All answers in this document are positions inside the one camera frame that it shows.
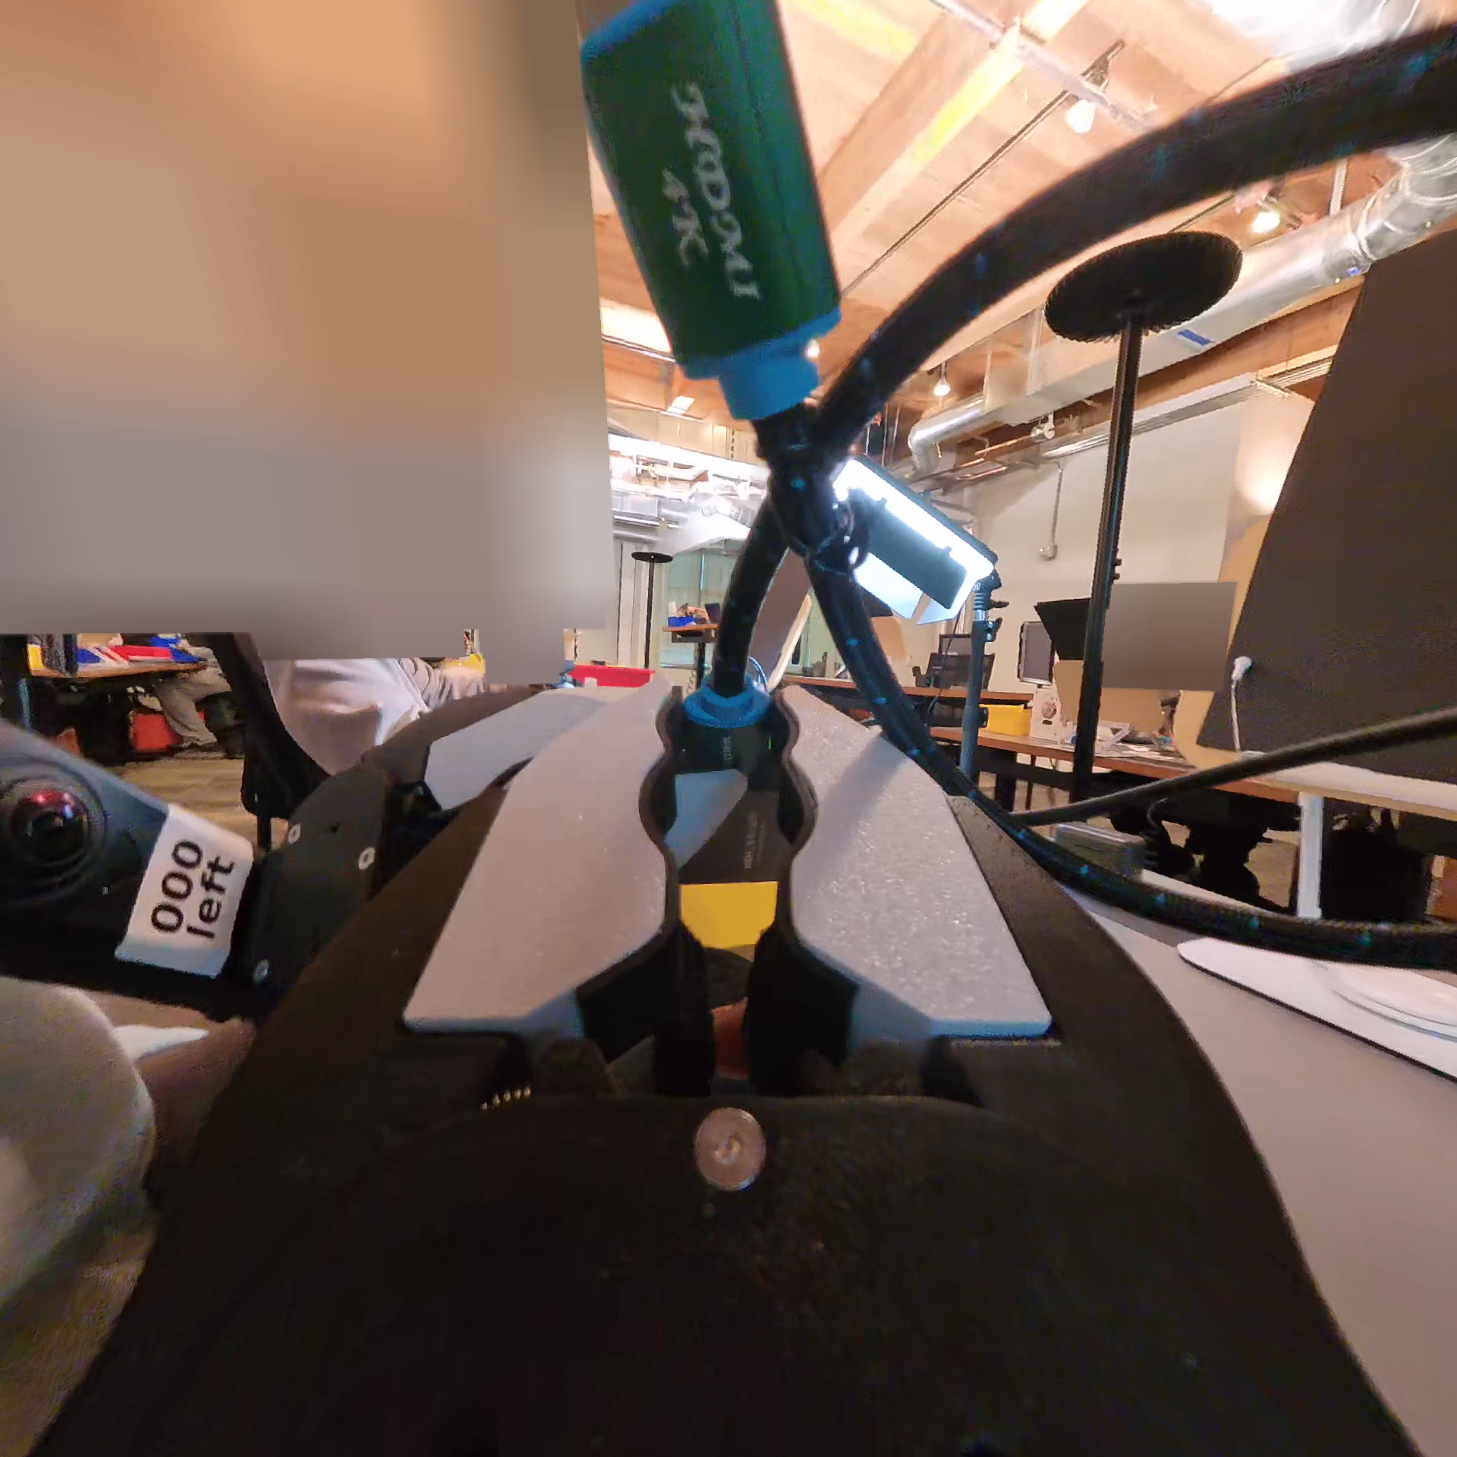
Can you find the black light stand pole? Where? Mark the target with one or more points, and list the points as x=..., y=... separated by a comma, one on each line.
x=977, y=683

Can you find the white board stand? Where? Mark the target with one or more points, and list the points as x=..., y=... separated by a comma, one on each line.
x=1308, y=978

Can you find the dark pole base block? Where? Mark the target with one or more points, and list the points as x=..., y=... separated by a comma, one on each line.
x=1098, y=852

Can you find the black board tan backing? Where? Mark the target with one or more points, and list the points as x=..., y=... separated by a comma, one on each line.
x=1365, y=546

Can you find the dark grey port hub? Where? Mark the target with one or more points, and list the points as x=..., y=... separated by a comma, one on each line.
x=751, y=841

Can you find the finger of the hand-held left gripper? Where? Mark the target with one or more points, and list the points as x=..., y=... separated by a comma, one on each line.
x=706, y=813
x=512, y=751

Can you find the wooden office desk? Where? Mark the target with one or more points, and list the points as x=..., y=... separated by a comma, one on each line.
x=1081, y=756

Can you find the person's left forearm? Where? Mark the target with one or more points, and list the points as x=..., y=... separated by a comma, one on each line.
x=193, y=1081

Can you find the black floor lamp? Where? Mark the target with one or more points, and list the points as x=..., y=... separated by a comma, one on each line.
x=651, y=604

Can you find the yellow plastic bin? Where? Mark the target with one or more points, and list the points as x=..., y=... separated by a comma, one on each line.
x=729, y=916

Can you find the led light panel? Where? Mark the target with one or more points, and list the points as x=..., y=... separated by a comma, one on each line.
x=911, y=534

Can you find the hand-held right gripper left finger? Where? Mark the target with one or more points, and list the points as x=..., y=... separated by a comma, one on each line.
x=547, y=898

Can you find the black disc on pole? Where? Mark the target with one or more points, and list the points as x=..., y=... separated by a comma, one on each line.
x=1138, y=284

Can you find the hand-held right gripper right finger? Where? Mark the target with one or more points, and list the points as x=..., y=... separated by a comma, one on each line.
x=911, y=898

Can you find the silver air duct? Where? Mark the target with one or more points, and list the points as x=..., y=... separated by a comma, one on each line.
x=1412, y=215

